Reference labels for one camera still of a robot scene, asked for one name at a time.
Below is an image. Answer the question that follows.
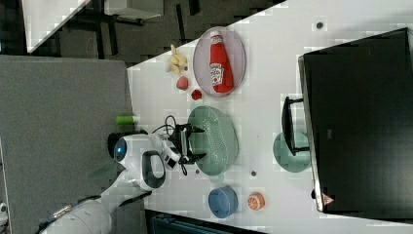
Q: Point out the blue bowl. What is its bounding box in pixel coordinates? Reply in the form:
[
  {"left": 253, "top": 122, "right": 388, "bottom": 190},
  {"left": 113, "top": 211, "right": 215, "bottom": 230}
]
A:
[{"left": 207, "top": 186, "right": 239, "bottom": 218}]

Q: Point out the orange slice toy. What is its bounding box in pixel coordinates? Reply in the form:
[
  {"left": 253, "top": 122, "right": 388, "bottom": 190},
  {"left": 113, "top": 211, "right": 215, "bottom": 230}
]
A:
[{"left": 247, "top": 192, "right": 265, "bottom": 211}]

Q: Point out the dark red toy strawberry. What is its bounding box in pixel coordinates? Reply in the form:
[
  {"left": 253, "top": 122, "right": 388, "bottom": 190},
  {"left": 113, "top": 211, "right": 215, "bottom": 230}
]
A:
[{"left": 191, "top": 90, "right": 202, "bottom": 100}]

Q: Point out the green round plate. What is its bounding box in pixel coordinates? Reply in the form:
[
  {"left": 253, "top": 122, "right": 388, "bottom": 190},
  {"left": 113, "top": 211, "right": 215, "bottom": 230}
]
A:
[{"left": 273, "top": 133, "right": 311, "bottom": 173}]

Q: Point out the pale red toy strawberry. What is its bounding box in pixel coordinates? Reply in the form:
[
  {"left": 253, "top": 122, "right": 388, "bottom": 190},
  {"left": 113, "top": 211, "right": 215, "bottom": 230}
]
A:
[{"left": 176, "top": 76, "right": 189, "bottom": 91}]

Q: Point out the black toaster oven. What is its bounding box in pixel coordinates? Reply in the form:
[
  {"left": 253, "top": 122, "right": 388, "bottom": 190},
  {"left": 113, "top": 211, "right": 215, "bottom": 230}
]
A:
[{"left": 282, "top": 28, "right": 413, "bottom": 223}]

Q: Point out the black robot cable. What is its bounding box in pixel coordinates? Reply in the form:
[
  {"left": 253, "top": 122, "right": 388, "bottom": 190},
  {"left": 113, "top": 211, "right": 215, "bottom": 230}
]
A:
[{"left": 33, "top": 194, "right": 102, "bottom": 234}]

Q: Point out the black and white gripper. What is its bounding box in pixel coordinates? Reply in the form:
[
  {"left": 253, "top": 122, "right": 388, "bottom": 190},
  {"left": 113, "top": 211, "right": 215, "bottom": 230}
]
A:
[{"left": 164, "top": 124, "right": 206, "bottom": 169}]

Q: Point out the peeled toy banana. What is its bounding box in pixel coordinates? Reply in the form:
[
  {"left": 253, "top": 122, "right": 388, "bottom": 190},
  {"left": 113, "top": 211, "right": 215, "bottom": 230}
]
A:
[{"left": 165, "top": 45, "right": 188, "bottom": 74}]

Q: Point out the green cylinder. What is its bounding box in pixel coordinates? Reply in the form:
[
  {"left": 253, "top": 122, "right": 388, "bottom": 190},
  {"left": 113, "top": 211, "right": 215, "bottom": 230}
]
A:
[{"left": 115, "top": 116, "right": 140, "bottom": 125}]

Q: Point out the red ketchup bottle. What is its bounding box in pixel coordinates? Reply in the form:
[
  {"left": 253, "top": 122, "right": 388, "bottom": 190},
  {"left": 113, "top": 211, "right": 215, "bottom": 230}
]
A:
[{"left": 209, "top": 31, "right": 234, "bottom": 94}]

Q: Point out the green strainer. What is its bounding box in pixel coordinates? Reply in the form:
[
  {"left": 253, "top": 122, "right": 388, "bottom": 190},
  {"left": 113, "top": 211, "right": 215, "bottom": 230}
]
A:
[{"left": 188, "top": 105, "right": 239, "bottom": 176}]

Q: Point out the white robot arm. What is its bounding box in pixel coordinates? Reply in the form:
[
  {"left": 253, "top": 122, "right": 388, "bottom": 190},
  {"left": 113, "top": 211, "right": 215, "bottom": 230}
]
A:
[{"left": 35, "top": 124, "right": 205, "bottom": 234}]

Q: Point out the pink oval plate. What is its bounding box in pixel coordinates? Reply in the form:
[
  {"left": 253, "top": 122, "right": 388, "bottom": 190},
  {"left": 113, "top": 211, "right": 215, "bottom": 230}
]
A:
[{"left": 192, "top": 26, "right": 246, "bottom": 98}]

